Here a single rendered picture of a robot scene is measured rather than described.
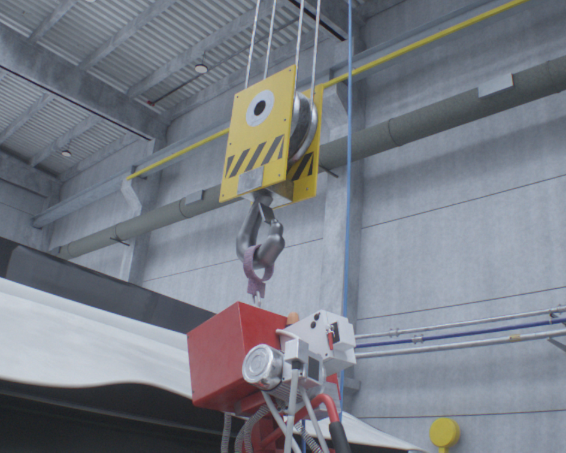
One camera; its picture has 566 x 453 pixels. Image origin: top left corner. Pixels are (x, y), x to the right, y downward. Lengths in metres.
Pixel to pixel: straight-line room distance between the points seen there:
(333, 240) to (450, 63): 4.08
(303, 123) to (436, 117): 8.16
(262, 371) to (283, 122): 0.90
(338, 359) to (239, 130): 0.98
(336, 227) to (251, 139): 9.35
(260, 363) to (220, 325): 0.24
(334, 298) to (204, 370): 9.33
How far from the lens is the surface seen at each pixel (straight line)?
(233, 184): 2.12
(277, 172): 1.97
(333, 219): 11.57
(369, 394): 10.69
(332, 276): 11.15
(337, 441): 1.38
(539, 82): 9.59
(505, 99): 9.79
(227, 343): 1.65
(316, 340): 1.61
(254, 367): 1.51
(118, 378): 2.23
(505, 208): 10.13
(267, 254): 1.95
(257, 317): 1.69
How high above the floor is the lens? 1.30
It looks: 24 degrees up
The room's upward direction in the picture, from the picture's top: 6 degrees clockwise
